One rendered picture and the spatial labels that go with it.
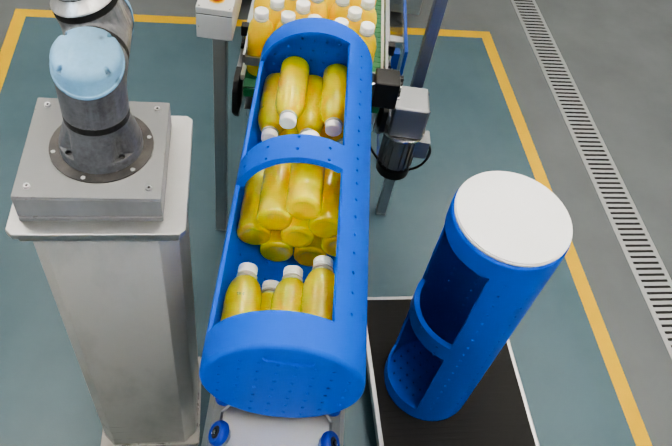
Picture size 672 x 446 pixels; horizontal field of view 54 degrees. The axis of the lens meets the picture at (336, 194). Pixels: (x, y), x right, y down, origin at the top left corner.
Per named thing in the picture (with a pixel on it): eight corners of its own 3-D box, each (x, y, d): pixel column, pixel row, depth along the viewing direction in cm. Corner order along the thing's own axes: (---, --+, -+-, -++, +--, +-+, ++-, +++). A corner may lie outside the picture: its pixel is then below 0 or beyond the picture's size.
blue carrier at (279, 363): (196, 409, 123) (199, 336, 101) (256, 95, 179) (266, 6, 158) (347, 426, 125) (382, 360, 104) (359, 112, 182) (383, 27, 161)
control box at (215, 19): (196, 37, 185) (195, 5, 178) (208, -4, 198) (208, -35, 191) (232, 42, 186) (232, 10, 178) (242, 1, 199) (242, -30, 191)
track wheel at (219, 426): (219, 441, 116) (228, 444, 118) (223, 416, 119) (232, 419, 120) (204, 446, 119) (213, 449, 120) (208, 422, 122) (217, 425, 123)
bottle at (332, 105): (349, 61, 163) (346, 113, 151) (352, 84, 168) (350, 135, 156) (321, 63, 164) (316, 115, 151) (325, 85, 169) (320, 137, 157)
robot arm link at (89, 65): (55, 130, 114) (39, 69, 104) (65, 78, 122) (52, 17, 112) (127, 132, 116) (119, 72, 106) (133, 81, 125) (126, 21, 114)
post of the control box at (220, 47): (215, 230, 267) (212, 21, 191) (217, 222, 269) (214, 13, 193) (225, 231, 267) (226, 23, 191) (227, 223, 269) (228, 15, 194)
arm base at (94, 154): (50, 171, 121) (40, 133, 113) (70, 114, 130) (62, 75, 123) (136, 178, 123) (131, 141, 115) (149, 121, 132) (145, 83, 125)
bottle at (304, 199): (279, 213, 131) (288, 146, 143) (312, 224, 133) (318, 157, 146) (294, 193, 126) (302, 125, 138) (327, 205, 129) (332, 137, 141)
